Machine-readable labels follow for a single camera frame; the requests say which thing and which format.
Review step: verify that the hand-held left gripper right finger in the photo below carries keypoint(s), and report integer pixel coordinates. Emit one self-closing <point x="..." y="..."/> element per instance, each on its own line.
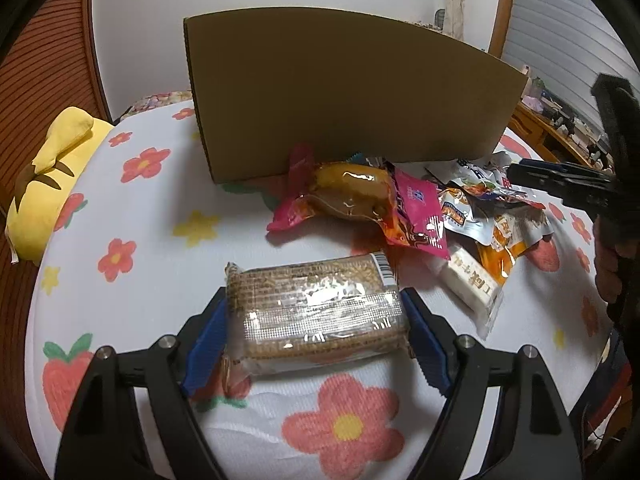
<point x="425" y="340"/>

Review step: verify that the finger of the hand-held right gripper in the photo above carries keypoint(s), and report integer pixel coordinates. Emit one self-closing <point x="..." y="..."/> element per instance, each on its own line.
<point x="555" y="180"/>

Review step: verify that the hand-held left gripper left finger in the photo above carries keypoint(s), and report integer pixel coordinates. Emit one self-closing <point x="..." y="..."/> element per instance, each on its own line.
<point x="207" y="340"/>

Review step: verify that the silver packet with blue print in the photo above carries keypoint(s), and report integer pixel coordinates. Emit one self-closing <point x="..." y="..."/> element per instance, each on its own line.
<point x="480" y="180"/>

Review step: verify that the white bar packet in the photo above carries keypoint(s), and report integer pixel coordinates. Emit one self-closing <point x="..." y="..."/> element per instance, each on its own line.
<point x="467" y="277"/>

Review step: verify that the orange snack packet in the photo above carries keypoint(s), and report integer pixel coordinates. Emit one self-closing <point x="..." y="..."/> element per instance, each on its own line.
<point x="505" y="250"/>

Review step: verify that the clear cracker packet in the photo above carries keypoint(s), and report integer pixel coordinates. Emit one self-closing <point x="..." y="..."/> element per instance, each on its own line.
<point x="320" y="310"/>

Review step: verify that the pink snack packet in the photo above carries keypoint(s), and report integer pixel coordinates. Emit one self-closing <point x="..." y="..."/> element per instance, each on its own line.
<point x="417" y="205"/>

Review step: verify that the bread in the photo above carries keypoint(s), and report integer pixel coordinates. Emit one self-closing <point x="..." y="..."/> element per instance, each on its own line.
<point x="345" y="190"/>

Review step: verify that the brown cardboard box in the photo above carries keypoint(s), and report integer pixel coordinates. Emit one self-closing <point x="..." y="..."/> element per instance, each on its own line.
<point x="325" y="90"/>

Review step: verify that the person's right hand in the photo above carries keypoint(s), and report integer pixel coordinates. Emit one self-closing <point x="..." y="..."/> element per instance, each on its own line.
<point x="611" y="265"/>

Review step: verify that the wooden cabinet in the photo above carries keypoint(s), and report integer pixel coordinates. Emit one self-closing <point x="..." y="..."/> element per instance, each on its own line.
<point x="537" y="130"/>

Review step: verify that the floral strawberry blanket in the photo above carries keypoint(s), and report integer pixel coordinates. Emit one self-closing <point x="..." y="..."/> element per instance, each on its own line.
<point x="150" y="260"/>

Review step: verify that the grey window blind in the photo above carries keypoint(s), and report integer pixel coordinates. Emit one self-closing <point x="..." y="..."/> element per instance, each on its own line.
<point x="560" y="35"/>

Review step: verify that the beige curtain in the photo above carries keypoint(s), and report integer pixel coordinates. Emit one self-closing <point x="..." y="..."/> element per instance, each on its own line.
<point x="455" y="10"/>

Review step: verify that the small grey fan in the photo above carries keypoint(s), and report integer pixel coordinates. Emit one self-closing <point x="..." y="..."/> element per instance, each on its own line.
<point x="439" y="19"/>

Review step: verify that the yellow plush toy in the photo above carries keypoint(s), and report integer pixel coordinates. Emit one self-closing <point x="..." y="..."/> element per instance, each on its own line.
<point x="45" y="185"/>

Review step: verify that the floral pillow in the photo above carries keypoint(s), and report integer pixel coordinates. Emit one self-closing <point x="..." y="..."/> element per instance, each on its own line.
<point x="160" y="100"/>

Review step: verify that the wooden louvered wardrobe door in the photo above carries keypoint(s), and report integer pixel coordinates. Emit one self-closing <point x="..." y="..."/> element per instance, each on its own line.
<point x="50" y="60"/>

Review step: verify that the wooden window frame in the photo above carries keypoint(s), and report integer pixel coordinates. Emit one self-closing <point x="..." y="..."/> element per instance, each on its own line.
<point x="502" y="10"/>

